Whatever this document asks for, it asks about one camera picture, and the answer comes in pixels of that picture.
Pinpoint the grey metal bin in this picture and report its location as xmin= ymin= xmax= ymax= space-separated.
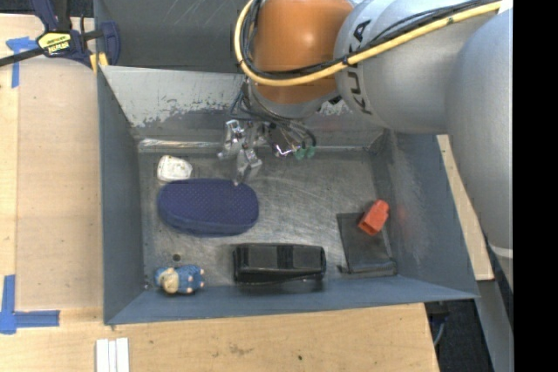
xmin=91 ymin=0 xmax=481 ymax=326

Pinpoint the dark blue oval pouch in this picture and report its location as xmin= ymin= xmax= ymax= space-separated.
xmin=156 ymin=177 xmax=261 ymax=238

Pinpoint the black cylinder on white bracket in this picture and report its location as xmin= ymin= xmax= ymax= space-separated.
xmin=317 ymin=94 xmax=352 ymax=116

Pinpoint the red-orange small block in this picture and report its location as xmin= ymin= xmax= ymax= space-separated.
xmin=357 ymin=199 xmax=391 ymax=237

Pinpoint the white crumpled object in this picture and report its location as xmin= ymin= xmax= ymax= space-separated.
xmin=156 ymin=154 xmax=194 ymax=183

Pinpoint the black rectangular case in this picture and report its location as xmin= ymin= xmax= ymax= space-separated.
xmin=231 ymin=243 xmax=328 ymax=287

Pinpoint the dark green flat block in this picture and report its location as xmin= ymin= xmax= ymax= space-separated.
xmin=336 ymin=212 xmax=398 ymax=276

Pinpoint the blue toy animal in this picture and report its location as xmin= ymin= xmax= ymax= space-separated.
xmin=153 ymin=264 xmax=207 ymax=297

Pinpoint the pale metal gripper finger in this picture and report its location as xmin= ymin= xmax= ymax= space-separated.
xmin=217 ymin=119 xmax=245 ymax=161
xmin=234 ymin=145 xmax=264 ymax=187

